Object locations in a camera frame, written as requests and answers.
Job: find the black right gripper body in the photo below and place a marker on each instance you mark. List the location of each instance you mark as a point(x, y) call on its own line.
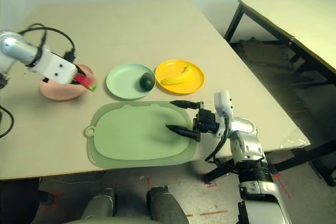
point(206, 123)

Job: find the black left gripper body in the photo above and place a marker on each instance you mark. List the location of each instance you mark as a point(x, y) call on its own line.
point(47, 79)

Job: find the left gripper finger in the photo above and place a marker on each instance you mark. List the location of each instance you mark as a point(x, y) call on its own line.
point(80, 69)

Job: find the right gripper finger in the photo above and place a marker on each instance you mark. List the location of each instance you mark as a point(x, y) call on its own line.
point(183, 132)
point(187, 104)

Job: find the watermelon slice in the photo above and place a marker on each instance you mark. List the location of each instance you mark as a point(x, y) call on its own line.
point(88, 82)

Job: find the yellow banana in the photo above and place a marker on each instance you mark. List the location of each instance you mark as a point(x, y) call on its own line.
point(176, 79)

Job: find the dark green avocado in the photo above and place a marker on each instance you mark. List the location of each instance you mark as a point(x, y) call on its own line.
point(146, 81)

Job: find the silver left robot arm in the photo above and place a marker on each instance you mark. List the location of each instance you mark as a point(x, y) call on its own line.
point(15, 48)

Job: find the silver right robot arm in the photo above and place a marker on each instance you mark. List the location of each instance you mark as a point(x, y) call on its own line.
point(257, 171)

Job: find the pink plate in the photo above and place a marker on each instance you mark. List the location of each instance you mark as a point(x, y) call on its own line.
point(60, 91)

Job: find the yellow plate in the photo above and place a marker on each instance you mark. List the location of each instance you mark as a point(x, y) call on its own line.
point(189, 86)

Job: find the mint green plate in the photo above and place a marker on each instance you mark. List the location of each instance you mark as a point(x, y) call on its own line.
point(123, 82)

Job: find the green cutting board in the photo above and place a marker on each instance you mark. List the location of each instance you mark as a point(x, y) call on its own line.
point(136, 134)

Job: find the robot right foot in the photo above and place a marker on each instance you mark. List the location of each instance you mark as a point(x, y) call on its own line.
point(166, 205)

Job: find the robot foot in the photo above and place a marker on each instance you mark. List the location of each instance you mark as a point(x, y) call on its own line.
point(101, 204)
point(166, 205)

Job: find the clear plastic bag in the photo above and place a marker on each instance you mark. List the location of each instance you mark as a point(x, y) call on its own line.
point(295, 140)

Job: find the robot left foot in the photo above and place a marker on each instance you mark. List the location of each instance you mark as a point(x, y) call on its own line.
point(101, 204)

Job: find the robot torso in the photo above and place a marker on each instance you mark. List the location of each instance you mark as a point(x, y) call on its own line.
point(105, 221)

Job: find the side table with black legs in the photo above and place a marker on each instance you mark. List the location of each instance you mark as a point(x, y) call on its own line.
point(291, 16)

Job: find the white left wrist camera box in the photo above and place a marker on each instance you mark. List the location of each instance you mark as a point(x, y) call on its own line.
point(56, 68)

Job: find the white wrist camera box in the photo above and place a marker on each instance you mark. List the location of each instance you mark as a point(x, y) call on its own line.
point(223, 102)
point(56, 68)

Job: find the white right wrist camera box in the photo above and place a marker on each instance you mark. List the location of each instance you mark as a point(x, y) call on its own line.
point(223, 102)

